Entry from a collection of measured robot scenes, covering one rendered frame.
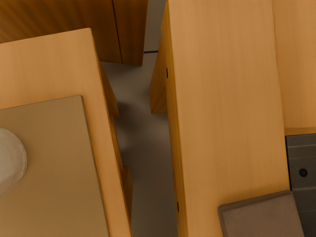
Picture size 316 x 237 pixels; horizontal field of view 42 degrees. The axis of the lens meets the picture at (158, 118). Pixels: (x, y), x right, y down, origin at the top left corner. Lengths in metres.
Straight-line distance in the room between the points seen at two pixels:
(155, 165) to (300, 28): 0.92
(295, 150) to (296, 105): 0.06
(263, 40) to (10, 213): 0.41
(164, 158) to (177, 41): 0.92
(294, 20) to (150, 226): 1.00
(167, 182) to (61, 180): 0.89
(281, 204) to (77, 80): 0.32
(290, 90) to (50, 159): 0.34
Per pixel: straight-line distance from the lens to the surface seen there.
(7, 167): 0.48
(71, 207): 0.58
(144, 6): 0.85
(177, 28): 0.55
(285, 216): 0.54
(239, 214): 0.52
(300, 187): 0.57
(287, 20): 0.61
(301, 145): 0.57
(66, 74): 0.60
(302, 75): 0.60
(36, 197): 0.58
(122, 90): 1.44
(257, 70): 0.56
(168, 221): 1.46
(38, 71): 0.60
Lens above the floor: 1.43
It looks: 85 degrees down
